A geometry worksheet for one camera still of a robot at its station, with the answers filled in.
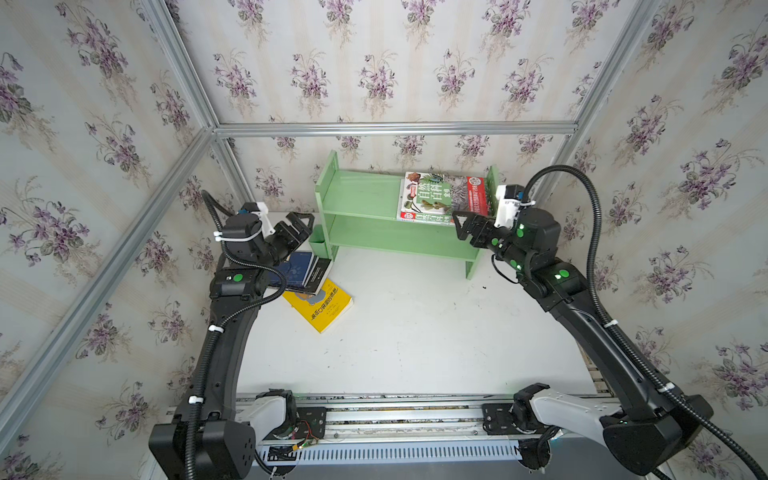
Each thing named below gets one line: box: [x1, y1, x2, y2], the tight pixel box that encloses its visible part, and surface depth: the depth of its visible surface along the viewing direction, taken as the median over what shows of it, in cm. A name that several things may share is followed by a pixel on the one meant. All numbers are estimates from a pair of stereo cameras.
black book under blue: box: [290, 255, 332, 296], surface depth 99 cm
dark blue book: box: [269, 252, 313, 287], surface depth 100 cm
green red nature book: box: [397, 172, 489, 224], surface depth 85 cm
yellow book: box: [282, 278, 354, 334], surface depth 95 cm
